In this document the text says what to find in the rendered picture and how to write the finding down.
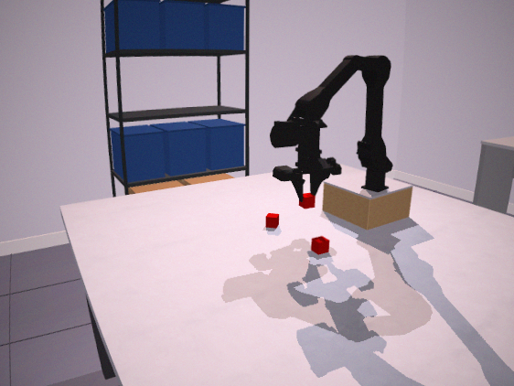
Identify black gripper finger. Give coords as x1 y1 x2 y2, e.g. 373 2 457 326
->
291 179 305 202
310 174 328 196

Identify red cube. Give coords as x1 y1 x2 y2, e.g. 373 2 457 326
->
311 235 329 254
265 213 279 229
299 193 316 209

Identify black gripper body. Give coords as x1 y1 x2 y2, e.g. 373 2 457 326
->
273 145 342 182

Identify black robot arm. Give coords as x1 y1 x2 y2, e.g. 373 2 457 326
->
270 55 393 192

